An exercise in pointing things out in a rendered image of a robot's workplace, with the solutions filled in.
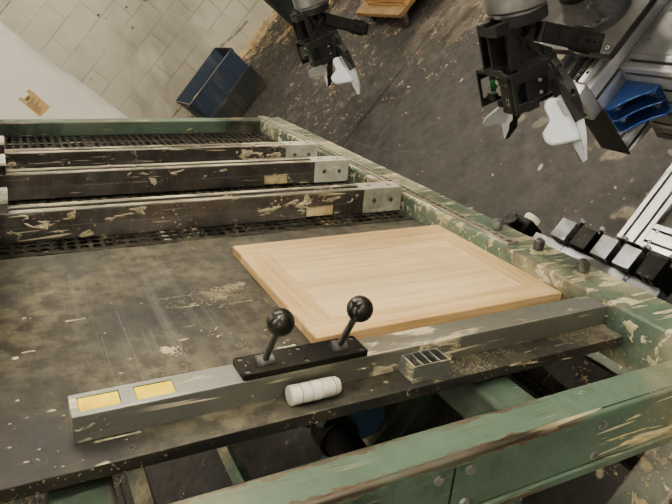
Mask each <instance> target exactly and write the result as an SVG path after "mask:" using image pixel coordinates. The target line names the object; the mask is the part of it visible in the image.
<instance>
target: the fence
mask: <svg viewBox="0 0 672 504"><path fill-rule="evenodd" d="M606 308H607V306H606V305H604V304H602V303H600V302H598V301H596V300H595V299H593V298H591V297H589V296H581V297H576V298H571V299H566V300H561V301H556V302H551V303H545V304H540V305H535V306H530V307H525V308H520V309H514V310H509V311H504V312H499V313H494V314H489V315H483V316H478V317H473V318H468V319H463V320H458V321H452V322H447V323H442V324H437V325H432V326H427V327H421V328H416V329H411V330H406V331H401V332H396V333H391V334H385V335H380V336H375V337H370V338H365V339H360V340H358V341H359V342H360V343H361V344H362V345H363V346H364V347H365V348H366V349H367V350H368V354H367V356H364V357H359V358H354V359H349V360H344V361H340V362H335V363H330V364H325V365H321V366H316V367H311V368H306V369H301V370H297V371H292V372H287V373H282V374H277V375H273V376H268V377H263V378H258V379H253V380H249V381H243V380H242V378H241V376H240V375H239V373H238V372H237V370H236V368H235V367H234V365H233V364H231V365H225V366H220V367H215V368H210V369H205V370H200V371H194V372H189V373H184V374H179V375H174V376H169V377H163V378H158V379H153V380H148V381H143V382H138V383H132V384H127V385H122V386H117V387H112V388H107V389H102V390H96V391H91V392H86V393H81V394H76V395H71V396H68V405H69V415H70V423H71V429H72V435H73V440H74V444H77V443H81V442H86V441H90V440H95V439H99V438H103V437H108V436H112V435H117V434H121V433H125V432H130V431H134V430H139V429H143V428H147V427H152V426H156V425H161V424H165V423H169V422H174V421H178V420H183V419H187V418H191V417H196V416H200V415H205V414H209V413H213V412H218V411H222V410H227V409H231V408H235V407H240V406H244V405H249V404H253V403H257V402H262V401H266V400H271V399H275V398H280V397H284V396H285V388H286V387H287V386H288V385H292V384H297V383H301V382H306V381H310V380H315V379H319V378H324V377H328V376H330V377H332V376H336V377H338V378H339V379H340V382H341V383H346V382H350V381H354V380H359V379H363V378H368V377H372V376H376V375H381V374H385V373H390V372H394V371H398V370H399V365H400V359H401V355H404V354H408V353H413V352H418V351H422V350H427V349H432V348H436V347H437V348H438V350H440V351H441V352H442V353H443V354H444V355H446V356H447V357H448V358H449V359H451V358H456V357H460V356H464V355H469V354H473V353H478V352H482V351H486V350H491V349H495V348H500V347H504V346H508V345H513V344H517V343H522V342H526V341H530V340H535V339H539V338H544V337H548V336H553V335H557V334H561V333H566V332H570V331H575V330H579V329H583V328H588V327H592V326H597V325H601V324H603V320H604V316H605V312H606ZM166 381H171V382H172V384H173V386H174V389H175V391H176V392H174V393H169V394H164V395H159V396H154V397H149V398H145V399H140V400H137V398H136V396H135V393H134V388H135V387H140V386H145V385H150V384H155V383H161V382H166ZM115 391H117V392H118V394H119V398H120V401H121V403H120V404H115V405H111V406H106V407H101V408H96V409H91V410H86V411H81V412H79V410H78V405H77V399H79V398H84V397H89V396H95V395H100V394H105V393H110V392H115Z"/></svg>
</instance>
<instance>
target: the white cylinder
mask: <svg viewBox="0 0 672 504"><path fill-rule="evenodd" d="M341 390H342V385H341V382H340V379H339V378H338V377H336V376H332V377H330V376H328V377H324V378H319V379H315V380H310V381H306V382H301V383H297V384H292V385H288V386H287V387H286V388H285V397H286V400H287V403H288V404H289V405H290V406H295V405H300V404H304V403H308V402H311V401H316V400H321V399H325V398H329V397H333V396H335V395H338V394H339V393H340V392H341Z"/></svg>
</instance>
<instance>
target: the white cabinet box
mask: <svg viewBox="0 0 672 504"><path fill-rule="evenodd" d="M113 118H128V117H127V116H125V115H124V114H123V113H121V112H120V111H119V110H117V109H116V108H115V107H113V106H112V105H111V104H109V103H108V102H107V101H105V100H104V99H103V98H101V97H100V96H99V95H97V94H96V93H95V92H93V91H92V90H91V89H89V88H88V87H87V86H85V85H84V84H83V83H81V82H80V81H79V80H77V79H76V78H75V77H73V76H72V75H71V74H69V73H68V72H67V71H65V70H64V69H63V68H62V67H60V66H59V65H58V64H56V63H55V62H54V61H52V60H51V59H50V58H48V57H47V56H46V55H44V54H43V53H42V52H40V51H39V50H38V49H36V48H35V47H34V46H32V45H31V44H30V43H28V42H27V41H26V40H24V39H23V38H22V37H20V36H19V35H18V34H16V33H15V32H14V31H12V30H11V29H10V28H8V27H7V26H6V25H4V24H3V23H2V22H0V119H113Z"/></svg>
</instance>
